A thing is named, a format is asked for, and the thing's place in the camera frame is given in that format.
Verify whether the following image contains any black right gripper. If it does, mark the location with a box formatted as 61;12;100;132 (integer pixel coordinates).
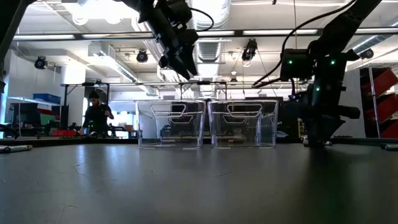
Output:
289;82;361;147

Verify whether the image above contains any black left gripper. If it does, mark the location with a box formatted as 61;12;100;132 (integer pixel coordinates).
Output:
146;6;200;81

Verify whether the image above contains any black distant monitor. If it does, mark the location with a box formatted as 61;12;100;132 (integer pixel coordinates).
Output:
245;96;301;139

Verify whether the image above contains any black ceiling spotlight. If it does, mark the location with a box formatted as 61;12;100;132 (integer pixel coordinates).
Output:
34;55;48;70
359;48;375;60
136;49;149;63
241;38;259;62

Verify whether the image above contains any clear plastic bin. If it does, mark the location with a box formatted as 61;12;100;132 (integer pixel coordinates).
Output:
135;99;206;149
207;99;279;149

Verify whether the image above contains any metal rack upright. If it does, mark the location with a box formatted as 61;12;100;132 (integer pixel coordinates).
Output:
368;65;382;139

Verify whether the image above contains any red shelf bin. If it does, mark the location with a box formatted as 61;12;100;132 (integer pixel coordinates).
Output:
371;68;398;98
379;119;398;139
363;93;398;124

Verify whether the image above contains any person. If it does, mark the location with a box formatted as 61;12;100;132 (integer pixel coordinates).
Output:
81;90;114;138

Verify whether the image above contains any red flat box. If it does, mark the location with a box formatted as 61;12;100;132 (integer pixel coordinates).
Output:
51;129;78;137

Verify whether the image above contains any blue storage crate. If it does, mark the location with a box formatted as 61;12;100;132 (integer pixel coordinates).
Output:
32;93;62;105

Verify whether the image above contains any green box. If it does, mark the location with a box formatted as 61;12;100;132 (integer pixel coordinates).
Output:
39;113;57;126

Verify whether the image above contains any silver spiral ventilation duct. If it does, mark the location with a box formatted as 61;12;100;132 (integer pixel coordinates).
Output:
188;0;233;98
351;18;398;57

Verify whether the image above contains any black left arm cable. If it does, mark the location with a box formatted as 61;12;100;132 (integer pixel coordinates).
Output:
188;7;216;32

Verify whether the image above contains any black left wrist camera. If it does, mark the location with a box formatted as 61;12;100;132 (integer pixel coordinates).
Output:
161;0;193;24

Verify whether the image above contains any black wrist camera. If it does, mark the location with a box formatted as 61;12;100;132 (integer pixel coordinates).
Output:
279;48;315;82
161;0;193;24

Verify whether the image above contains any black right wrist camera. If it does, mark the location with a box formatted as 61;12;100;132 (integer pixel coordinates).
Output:
279;48;315;82

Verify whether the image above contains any white rectangular ceiling duct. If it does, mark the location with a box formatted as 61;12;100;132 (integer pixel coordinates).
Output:
88;42;156;96

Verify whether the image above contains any black distant workstation frame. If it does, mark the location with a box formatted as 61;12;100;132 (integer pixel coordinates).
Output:
60;80;229;138

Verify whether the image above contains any white round ceiling duct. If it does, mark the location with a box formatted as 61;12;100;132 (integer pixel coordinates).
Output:
60;0;127;26

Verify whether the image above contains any white wall shelf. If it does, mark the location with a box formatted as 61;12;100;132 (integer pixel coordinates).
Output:
6;96;62;107

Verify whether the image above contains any black curved cable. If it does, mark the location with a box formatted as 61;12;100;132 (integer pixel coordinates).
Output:
0;123;19;140

